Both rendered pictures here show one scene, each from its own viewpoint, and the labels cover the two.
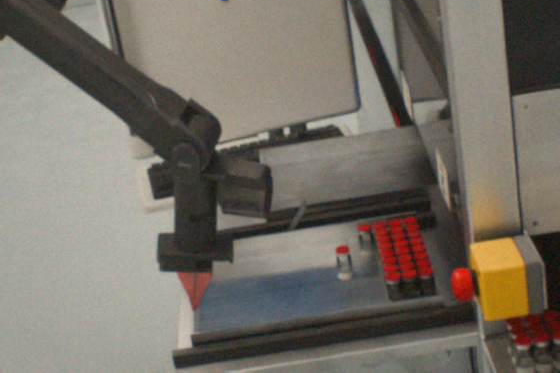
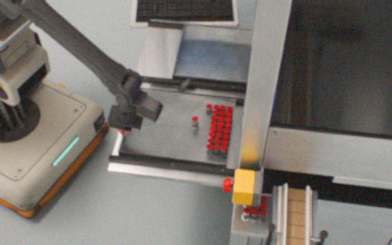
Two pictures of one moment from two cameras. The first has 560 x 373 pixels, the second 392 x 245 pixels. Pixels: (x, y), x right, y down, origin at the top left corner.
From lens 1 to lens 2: 0.75 m
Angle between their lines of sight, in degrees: 31
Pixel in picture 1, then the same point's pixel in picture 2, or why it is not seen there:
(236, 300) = (146, 125)
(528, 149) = (272, 144)
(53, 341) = (101, 13)
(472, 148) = (246, 139)
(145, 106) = (105, 75)
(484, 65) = (259, 115)
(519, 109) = (271, 132)
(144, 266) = not seen: outside the picture
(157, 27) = not seen: outside the picture
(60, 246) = not seen: outside the picture
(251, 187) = (150, 112)
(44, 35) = (59, 36)
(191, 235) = (123, 118)
